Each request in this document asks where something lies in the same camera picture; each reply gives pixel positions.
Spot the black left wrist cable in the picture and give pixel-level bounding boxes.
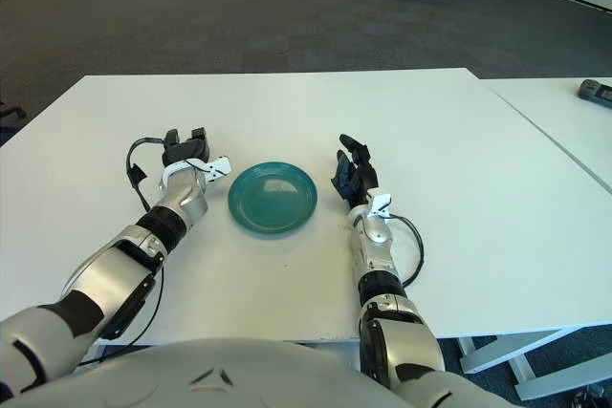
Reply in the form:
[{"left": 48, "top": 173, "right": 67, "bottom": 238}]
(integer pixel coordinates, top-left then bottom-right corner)
[{"left": 126, "top": 138, "right": 168, "bottom": 212}]

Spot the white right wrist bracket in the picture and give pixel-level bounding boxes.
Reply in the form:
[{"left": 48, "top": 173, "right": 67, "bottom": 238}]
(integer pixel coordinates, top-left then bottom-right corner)
[{"left": 370, "top": 193, "right": 394, "bottom": 218}]

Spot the dark handheld device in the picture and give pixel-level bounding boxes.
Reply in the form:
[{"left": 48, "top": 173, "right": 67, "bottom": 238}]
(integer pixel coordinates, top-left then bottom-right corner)
[{"left": 576, "top": 78, "right": 612, "bottom": 110}]

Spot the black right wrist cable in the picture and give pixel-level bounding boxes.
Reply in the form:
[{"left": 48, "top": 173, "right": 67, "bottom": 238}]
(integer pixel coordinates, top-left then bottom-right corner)
[{"left": 389, "top": 215, "right": 426, "bottom": 288}]

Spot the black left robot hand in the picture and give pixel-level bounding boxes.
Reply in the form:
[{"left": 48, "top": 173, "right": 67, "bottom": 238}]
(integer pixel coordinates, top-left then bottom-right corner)
[{"left": 161, "top": 126, "right": 211, "bottom": 166}]

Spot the teal round plate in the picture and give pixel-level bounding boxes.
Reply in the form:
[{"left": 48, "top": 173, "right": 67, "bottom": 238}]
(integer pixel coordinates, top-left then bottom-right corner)
[{"left": 228, "top": 161, "right": 318, "bottom": 237}]

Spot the black office chair base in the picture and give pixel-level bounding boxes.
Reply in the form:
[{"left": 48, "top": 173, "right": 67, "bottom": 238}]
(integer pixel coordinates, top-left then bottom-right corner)
[{"left": 0, "top": 98, "right": 28, "bottom": 130}]

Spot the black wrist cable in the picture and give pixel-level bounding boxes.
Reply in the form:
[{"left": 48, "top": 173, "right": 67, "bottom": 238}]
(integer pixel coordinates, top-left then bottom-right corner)
[
  {"left": 389, "top": 215, "right": 426, "bottom": 288},
  {"left": 126, "top": 138, "right": 168, "bottom": 212}
]

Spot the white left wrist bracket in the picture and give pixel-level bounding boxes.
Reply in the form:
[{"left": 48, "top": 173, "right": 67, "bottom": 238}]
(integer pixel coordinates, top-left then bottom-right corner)
[{"left": 159, "top": 155, "right": 233, "bottom": 189}]

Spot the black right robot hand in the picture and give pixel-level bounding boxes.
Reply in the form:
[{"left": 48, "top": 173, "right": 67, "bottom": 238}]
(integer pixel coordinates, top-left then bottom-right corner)
[{"left": 329, "top": 134, "right": 380, "bottom": 204}]

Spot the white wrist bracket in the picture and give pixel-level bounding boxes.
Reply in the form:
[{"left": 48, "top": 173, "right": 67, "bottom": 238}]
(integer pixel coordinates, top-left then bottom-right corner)
[
  {"left": 159, "top": 155, "right": 233, "bottom": 189},
  {"left": 370, "top": 193, "right": 394, "bottom": 218}
]

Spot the grey robot torso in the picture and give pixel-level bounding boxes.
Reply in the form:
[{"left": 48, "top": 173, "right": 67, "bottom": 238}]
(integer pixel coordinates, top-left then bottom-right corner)
[{"left": 0, "top": 336, "right": 517, "bottom": 408}]

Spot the white table frame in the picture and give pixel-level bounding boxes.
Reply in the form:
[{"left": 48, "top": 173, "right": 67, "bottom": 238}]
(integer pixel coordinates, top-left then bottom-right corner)
[{"left": 456, "top": 326, "right": 612, "bottom": 402}]

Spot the black cable bundle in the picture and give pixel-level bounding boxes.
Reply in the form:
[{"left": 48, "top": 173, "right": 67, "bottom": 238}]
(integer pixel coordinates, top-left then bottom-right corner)
[{"left": 571, "top": 381, "right": 612, "bottom": 408}]

